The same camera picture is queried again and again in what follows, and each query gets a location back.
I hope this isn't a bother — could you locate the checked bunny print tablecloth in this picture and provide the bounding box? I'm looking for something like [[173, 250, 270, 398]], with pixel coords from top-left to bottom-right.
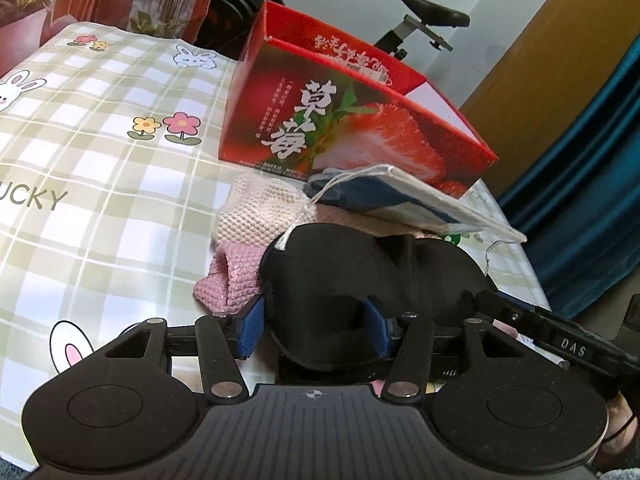
[[0, 20, 554, 472]]

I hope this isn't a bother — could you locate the beige pink knitted cloth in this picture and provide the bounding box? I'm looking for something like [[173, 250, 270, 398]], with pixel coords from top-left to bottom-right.
[[314, 205, 437, 238]]

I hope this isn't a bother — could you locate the brown wooden door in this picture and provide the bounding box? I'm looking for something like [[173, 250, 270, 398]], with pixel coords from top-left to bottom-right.
[[461, 0, 639, 196]]

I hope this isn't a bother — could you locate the black fabric eye mask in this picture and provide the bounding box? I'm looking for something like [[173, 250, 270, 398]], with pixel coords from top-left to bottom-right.
[[259, 223, 497, 373]]

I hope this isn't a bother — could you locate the person's right hand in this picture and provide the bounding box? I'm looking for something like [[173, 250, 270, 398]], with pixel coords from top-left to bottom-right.
[[593, 392, 639, 479]]

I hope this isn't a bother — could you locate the red strawberry cardboard box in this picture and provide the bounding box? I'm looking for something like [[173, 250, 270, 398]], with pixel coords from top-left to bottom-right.
[[218, 1, 497, 197]]

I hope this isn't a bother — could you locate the black exercise bike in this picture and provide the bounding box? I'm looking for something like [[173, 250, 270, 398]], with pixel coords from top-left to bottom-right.
[[195, 0, 471, 58]]

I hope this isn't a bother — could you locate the cream knitted cloth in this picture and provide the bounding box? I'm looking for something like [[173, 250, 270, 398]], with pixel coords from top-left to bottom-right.
[[212, 174, 317, 247]]

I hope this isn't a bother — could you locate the teal blue curtain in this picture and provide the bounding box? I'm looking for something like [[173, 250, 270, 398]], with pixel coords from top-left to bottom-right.
[[498, 42, 639, 318]]

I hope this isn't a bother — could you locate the white and navy drawstring pouch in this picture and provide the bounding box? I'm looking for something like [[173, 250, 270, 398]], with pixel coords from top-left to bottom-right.
[[276, 164, 526, 250]]

